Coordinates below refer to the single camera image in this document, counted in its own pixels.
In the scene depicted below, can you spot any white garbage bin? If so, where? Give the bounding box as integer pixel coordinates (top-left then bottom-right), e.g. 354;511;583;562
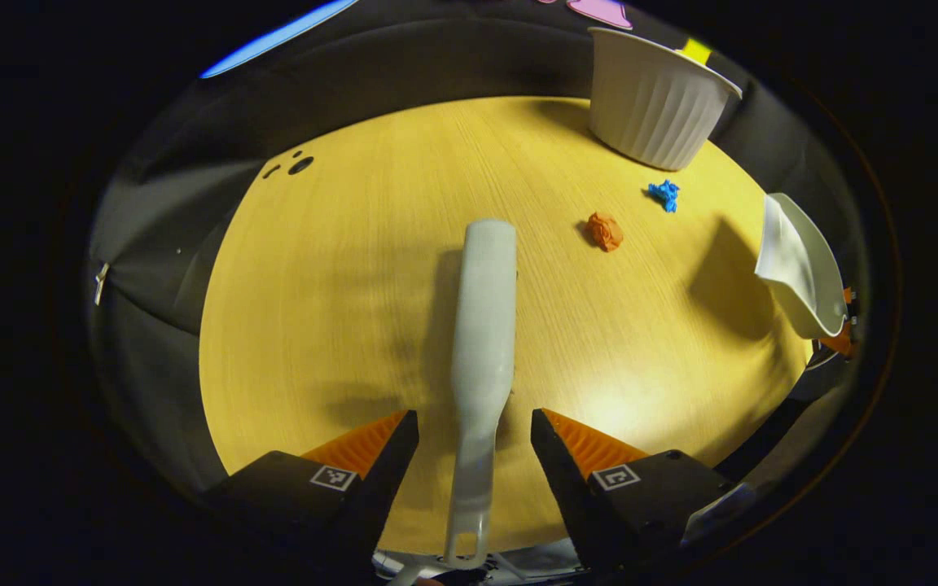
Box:
587;27;743;172

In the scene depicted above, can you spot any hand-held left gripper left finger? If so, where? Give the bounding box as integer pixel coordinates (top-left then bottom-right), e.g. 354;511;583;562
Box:
200;409;421;586

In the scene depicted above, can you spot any orange paper trash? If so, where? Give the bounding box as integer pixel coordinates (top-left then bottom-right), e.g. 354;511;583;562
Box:
585;212;625;253

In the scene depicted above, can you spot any blue paper trash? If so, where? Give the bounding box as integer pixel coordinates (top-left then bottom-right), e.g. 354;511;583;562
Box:
648;179;682;214

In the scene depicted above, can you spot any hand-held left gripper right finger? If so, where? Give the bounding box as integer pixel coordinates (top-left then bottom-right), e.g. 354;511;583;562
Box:
530;409;755;575

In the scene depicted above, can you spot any white dustpan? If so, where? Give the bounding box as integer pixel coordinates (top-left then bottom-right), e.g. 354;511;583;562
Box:
754;193;849;340

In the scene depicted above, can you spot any small white broom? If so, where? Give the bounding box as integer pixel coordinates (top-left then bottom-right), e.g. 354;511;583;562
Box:
443;218;519;571

